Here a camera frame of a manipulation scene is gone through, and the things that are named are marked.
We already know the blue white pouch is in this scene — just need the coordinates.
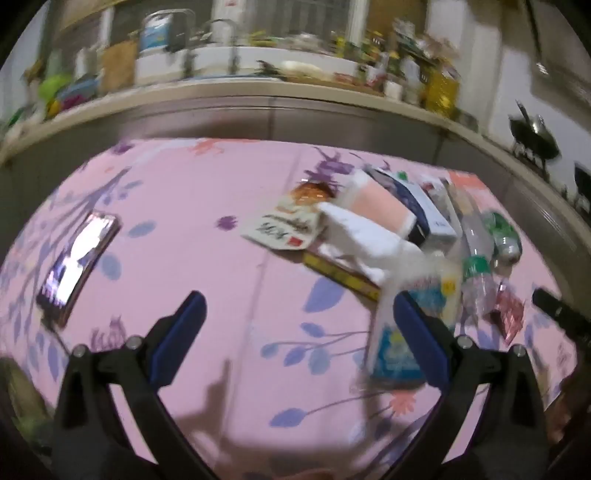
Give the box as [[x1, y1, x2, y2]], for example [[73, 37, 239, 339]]
[[139, 14, 178, 58]]

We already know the crushed green can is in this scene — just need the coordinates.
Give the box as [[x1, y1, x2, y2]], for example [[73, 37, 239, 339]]
[[482, 210, 523, 266]]

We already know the blue white plastic packet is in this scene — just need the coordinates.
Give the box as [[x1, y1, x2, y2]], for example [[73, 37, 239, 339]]
[[367, 251, 465, 386]]

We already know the pink floral tablecloth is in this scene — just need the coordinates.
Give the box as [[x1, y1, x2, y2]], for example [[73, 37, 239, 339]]
[[0, 138, 578, 480]]

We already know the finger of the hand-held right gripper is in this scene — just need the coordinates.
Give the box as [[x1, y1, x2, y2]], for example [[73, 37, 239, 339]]
[[532, 288, 591, 356]]

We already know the black wok with steel lid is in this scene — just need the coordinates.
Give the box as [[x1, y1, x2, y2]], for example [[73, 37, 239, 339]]
[[508, 100, 561, 163]]

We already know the clear plastic bottle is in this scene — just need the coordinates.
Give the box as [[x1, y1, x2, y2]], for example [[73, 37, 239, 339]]
[[455, 189, 499, 324]]

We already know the white orange snack packet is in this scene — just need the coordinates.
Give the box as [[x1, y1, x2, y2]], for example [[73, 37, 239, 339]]
[[242, 179, 335, 251]]

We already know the dark blue carton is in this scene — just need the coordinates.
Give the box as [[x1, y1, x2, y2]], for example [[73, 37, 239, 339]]
[[365, 166, 435, 246]]

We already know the red foil wrapper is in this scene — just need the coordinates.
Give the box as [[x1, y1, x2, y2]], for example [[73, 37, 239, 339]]
[[492, 279, 527, 349]]

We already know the pink white tissue pack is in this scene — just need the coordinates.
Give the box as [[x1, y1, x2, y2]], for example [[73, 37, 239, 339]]
[[339, 170, 416, 241], [318, 200, 423, 287]]

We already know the kitchen counter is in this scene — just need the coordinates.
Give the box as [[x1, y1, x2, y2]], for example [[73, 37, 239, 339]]
[[0, 78, 591, 241]]

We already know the yellow cooking oil bottle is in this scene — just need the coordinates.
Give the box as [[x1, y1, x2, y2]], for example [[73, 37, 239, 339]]
[[425, 69, 462, 118]]

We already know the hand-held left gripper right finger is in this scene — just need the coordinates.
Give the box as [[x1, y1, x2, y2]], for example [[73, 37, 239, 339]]
[[388, 291, 550, 480]]

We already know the yellow box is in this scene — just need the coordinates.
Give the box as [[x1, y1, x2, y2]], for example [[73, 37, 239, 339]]
[[302, 249, 382, 303]]

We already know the black smartphone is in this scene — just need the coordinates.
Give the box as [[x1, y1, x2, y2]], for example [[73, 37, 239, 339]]
[[36, 211, 122, 328]]

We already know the wooden cutting board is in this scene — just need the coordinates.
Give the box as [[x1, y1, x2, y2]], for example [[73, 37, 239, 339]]
[[99, 41, 139, 93]]

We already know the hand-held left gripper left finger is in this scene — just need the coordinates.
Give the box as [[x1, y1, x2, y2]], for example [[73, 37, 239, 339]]
[[51, 291, 218, 480]]

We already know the white carton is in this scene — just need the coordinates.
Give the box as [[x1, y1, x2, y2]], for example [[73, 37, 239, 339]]
[[420, 178, 462, 246]]

